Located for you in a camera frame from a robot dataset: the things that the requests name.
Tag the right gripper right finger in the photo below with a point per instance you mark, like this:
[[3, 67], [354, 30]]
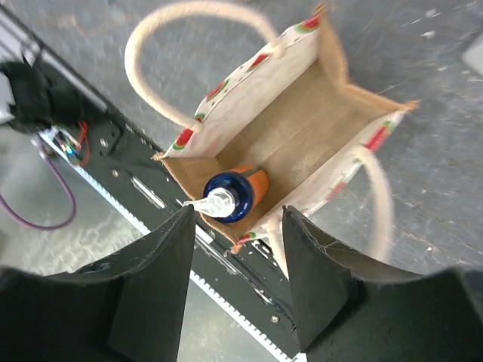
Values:
[[350, 307]]

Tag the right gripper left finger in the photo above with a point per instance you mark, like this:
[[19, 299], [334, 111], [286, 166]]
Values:
[[127, 306]]

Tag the white bottle grey cap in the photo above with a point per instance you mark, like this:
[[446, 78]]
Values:
[[473, 56]]

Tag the burlap watermelon canvas bag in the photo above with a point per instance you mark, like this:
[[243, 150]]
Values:
[[291, 109]]

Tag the light blue cable duct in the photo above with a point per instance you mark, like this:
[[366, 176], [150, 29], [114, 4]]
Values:
[[249, 287]]

